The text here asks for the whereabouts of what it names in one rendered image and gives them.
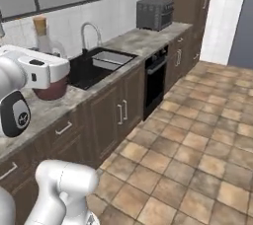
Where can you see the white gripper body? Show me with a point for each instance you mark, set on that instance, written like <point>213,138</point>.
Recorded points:
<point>60,70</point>

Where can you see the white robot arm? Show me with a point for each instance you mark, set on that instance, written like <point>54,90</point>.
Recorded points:
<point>62,183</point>

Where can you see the glass bottle with cork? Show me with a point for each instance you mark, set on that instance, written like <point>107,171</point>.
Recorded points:
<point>43,43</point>

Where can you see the reddish brown bowl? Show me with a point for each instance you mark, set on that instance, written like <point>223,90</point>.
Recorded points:
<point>52,91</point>

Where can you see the black sink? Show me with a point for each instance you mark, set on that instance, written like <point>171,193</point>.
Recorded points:
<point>87,69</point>

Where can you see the silver curved tap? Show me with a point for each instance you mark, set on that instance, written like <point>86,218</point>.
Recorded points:
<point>86,31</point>

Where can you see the brown drawer front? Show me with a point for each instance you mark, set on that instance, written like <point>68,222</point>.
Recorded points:
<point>16,169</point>
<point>62,127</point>

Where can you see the brown cupboard door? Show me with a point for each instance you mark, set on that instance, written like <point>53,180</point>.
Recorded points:
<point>133,100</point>
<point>103,127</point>

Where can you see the black built-in oven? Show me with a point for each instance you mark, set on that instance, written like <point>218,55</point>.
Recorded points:
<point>154,84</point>

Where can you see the dark grey toaster oven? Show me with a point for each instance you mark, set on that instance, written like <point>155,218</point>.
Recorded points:
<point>154,13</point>

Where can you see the brown base cupboard run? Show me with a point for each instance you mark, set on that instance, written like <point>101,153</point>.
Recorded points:
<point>179,58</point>

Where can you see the tall brown cupboard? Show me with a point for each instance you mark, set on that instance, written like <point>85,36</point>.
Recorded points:
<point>191,5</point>

